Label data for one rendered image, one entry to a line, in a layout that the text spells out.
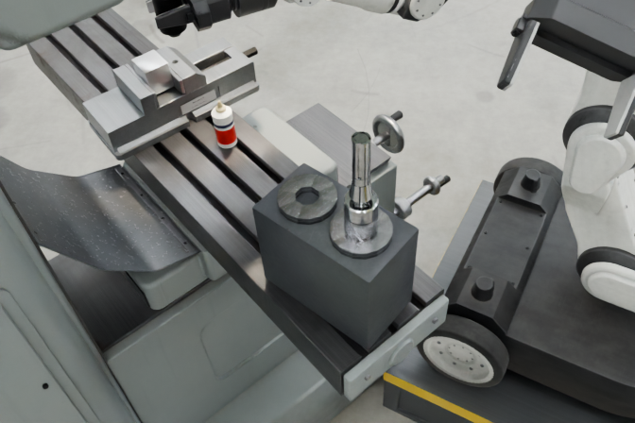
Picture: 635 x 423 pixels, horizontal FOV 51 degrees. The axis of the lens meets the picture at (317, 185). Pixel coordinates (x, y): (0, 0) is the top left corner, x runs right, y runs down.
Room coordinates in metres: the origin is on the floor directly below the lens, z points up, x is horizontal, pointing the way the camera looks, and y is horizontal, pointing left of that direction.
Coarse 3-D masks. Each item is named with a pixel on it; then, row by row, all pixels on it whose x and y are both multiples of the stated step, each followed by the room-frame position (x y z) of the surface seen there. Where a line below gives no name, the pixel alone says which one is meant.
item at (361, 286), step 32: (288, 192) 0.66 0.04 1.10; (320, 192) 0.65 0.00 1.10; (256, 224) 0.64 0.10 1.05; (288, 224) 0.61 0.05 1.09; (320, 224) 0.60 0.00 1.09; (384, 224) 0.58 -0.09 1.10; (288, 256) 0.60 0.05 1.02; (320, 256) 0.55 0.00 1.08; (352, 256) 0.54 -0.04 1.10; (384, 256) 0.54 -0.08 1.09; (288, 288) 0.61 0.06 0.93; (320, 288) 0.56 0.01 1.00; (352, 288) 0.51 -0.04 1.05; (384, 288) 0.52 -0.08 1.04; (352, 320) 0.51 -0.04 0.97; (384, 320) 0.52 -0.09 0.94
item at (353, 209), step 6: (348, 192) 0.59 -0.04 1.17; (348, 198) 0.58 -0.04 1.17; (372, 198) 0.58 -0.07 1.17; (378, 198) 0.58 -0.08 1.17; (348, 204) 0.57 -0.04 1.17; (354, 204) 0.57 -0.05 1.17; (366, 204) 0.57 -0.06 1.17; (372, 204) 0.57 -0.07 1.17; (378, 204) 0.57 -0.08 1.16; (348, 210) 0.57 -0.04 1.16; (354, 210) 0.56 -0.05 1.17; (360, 210) 0.56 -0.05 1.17; (366, 210) 0.56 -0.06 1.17; (372, 210) 0.56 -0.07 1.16; (360, 216) 0.56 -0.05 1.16
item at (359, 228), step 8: (344, 208) 0.57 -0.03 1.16; (344, 216) 0.58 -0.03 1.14; (352, 216) 0.56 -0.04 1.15; (368, 216) 0.56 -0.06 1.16; (376, 216) 0.57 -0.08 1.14; (344, 224) 0.58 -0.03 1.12; (352, 224) 0.56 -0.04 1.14; (360, 224) 0.56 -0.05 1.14; (368, 224) 0.56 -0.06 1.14; (376, 224) 0.57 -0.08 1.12; (352, 232) 0.56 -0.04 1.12; (360, 232) 0.56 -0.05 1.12; (368, 232) 0.56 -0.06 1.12; (376, 232) 0.57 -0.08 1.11; (360, 240) 0.56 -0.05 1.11
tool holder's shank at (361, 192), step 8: (352, 136) 0.58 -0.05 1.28; (360, 136) 0.58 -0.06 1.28; (368, 136) 0.58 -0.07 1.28; (352, 144) 0.57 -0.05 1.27; (360, 144) 0.57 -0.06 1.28; (368, 144) 0.57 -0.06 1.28; (352, 152) 0.57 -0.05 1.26; (360, 152) 0.57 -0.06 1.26; (368, 152) 0.57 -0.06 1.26; (352, 160) 0.57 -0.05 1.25; (360, 160) 0.57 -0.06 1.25; (368, 160) 0.57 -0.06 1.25; (352, 168) 0.57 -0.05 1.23; (360, 168) 0.57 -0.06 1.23; (368, 168) 0.57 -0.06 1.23; (352, 176) 0.57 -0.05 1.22; (360, 176) 0.57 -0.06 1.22; (368, 176) 0.57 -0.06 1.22; (352, 184) 0.57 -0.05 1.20; (360, 184) 0.57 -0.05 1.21; (368, 184) 0.57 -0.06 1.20; (352, 192) 0.57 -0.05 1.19; (360, 192) 0.57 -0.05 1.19; (368, 192) 0.57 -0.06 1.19; (360, 200) 0.56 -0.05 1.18; (368, 200) 0.57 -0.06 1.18
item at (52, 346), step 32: (0, 192) 0.62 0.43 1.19; (0, 224) 0.59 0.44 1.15; (0, 256) 0.57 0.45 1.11; (32, 256) 0.61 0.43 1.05; (0, 288) 0.55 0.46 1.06; (32, 288) 0.58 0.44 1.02; (0, 320) 0.53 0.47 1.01; (32, 320) 0.56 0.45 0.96; (64, 320) 0.59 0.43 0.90; (0, 352) 0.51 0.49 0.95; (32, 352) 0.53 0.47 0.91; (64, 352) 0.56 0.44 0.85; (96, 352) 0.62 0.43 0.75; (0, 384) 0.49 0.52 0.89; (32, 384) 0.51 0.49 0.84; (64, 384) 0.54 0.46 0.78; (96, 384) 0.57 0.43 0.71; (0, 416) 0.47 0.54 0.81; (32, 416) 0.49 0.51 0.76; (64, 416) 0.51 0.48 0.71; (96, 416) 0.55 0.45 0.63; (128, 416) 0.59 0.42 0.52
